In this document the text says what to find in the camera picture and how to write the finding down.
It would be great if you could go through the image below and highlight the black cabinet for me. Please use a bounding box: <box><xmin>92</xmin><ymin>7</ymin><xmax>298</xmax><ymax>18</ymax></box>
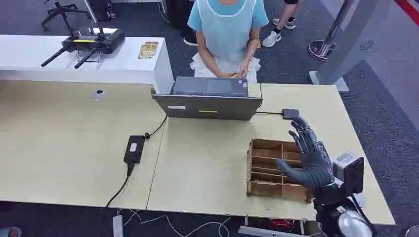
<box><xmin>84</xmin><ymin>0</ymin><xmax>118</xmax><ymax>24</ymax></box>

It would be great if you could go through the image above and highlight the white power strip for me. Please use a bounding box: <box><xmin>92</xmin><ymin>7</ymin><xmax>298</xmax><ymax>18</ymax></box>
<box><xmin>112</xmin><ymin>214</ymin><xmax>125</xmax><ymax>237</ymax></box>

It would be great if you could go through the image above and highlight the black office chair base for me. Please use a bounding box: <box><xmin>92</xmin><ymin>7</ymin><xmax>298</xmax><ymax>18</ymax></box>
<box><xmin>41</xmin><ymin>0</ymin><xmax>92</xmax><ymax>33</ymax></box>

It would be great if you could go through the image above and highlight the grey square pillar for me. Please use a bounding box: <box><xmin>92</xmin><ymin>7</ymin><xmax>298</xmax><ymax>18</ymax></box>
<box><xmin>308</xmin><ymin>0</ymin><xmax>395</xmax><ymax>93</ymax></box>

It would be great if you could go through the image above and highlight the red barrier belt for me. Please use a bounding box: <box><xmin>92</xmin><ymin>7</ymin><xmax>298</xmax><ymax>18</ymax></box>
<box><xmin>393</xmin><ymin>0</ymin><xmax>419</xmax><ymax>18</ymax></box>

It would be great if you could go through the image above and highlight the white counter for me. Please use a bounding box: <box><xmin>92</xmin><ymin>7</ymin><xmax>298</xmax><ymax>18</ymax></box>
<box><xmin>0</xmin><ymin>34</ymin><xmax>175</xmax><ymax>95</ymax></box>

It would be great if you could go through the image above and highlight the person in white sneakers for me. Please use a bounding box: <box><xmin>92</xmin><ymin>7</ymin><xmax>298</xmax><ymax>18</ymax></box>
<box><xmin>261</xmin><ymin>0</ymin><xmax>304</xmax><ymax>48</ymax></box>

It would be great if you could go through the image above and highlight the white metal floor bar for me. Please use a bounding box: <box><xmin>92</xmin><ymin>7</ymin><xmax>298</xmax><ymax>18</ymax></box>
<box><xmin>237</xmin><ymin>225</ymin><xmax>305</xmax><ymax>237</ymax></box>

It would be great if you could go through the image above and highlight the yellow printed card pack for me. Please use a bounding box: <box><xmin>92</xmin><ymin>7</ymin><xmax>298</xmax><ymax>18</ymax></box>
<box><xmin>138</xmin><ymin>41</ymin><xmax>160</xmax><ymax>60</ymax></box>

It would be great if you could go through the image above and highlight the person's left hand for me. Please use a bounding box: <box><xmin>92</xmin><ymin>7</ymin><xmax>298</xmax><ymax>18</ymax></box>
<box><xmin>237</xmin><ymin>60</ymin><xmax>250</xmax><ymax>80</ymax></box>

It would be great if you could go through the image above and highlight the chrome stanchion post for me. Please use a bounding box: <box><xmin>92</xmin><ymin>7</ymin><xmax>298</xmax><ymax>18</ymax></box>
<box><xmin>307</xmin><ymin>0</ymin><xmax>357</xmax><ymax>62</ymax></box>

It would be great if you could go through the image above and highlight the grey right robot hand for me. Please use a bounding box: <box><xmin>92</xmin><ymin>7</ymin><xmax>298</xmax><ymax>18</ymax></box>
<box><xmin>275</xmin><ymin>115</ymin><xmax>335</xmax><ymax>193</ymax></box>

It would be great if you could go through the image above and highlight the black adapter laptop cable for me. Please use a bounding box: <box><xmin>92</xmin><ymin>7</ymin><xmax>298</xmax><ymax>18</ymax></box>
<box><xmin>143</xmin><ymin>115</ymin><xmax>168</xmax><ymax>140</ymax></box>

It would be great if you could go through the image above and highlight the wooden compartment card box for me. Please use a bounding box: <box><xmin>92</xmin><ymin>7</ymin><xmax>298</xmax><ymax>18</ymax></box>
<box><xmin>246</xmin><ymin>138</ymin><xmax>314</xmax><ymax>204</ymax></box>

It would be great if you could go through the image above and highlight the white floor cable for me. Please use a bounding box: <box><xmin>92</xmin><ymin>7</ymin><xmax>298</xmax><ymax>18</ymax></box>
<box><xmin>122</xmin><ymin>209</ymin><xmax>231</xmax><ymax>237</ymax></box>

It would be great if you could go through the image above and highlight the small black usb hub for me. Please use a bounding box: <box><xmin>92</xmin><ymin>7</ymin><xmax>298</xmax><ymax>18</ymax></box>
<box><xmin>282</xmin><ymin>108</ymin><xmax>300</xmax><ymax>120</ymax></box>

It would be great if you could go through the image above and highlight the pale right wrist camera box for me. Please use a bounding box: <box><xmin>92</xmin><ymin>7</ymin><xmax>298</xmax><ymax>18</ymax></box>
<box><xmin>332</xmin><ymin>151</ymin><xmax>365</xmax><ymax>194</ymax></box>

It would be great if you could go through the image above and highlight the black remote controller with antennas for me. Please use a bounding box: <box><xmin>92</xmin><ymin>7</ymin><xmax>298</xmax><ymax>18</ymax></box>
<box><xmin>41</xmin><ymin>27</ymin><xmax>126</xmax><ymax>70</ymax></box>

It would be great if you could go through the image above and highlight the black laptop power adapter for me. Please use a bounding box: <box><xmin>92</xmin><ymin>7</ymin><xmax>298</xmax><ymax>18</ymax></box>
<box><xmin>123</xmin><ymin>134</ymin><xmax>146</xmax><ymax>164</ymax></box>

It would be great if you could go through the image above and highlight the black adapter mains cable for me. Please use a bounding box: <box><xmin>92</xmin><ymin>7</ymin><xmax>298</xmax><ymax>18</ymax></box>
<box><xmin>105</xmin><ymin>161</ymin><xmax>135</xmax><ymax>209</ymax></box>

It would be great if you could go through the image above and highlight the grey open laptop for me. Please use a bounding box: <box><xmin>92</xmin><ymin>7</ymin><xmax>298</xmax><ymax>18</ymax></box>
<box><xmin>151</xmin><ymin>76</ymin><xmax>263</xmax><ymax>121</ymax></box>

